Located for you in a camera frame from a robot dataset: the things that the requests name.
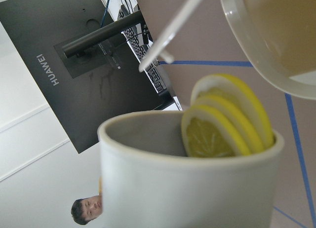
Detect yellow lemon slices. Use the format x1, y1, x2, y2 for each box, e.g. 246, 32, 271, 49
181, 74, 275, 158

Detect white ribbed plastic mug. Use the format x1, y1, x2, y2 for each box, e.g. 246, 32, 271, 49
97, 111, 284, 228

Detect brown table mat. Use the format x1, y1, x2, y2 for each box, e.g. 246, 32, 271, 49
133, 0, 316, 228

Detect black Huawei monitor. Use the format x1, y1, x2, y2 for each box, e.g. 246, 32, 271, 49
0, 0, 173, 153

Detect person in yellow shirt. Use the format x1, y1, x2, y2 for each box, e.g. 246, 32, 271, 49
71, 177, 103, 225

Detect cream basket with handle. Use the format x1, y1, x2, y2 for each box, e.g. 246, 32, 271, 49
138, 0, 316, 100

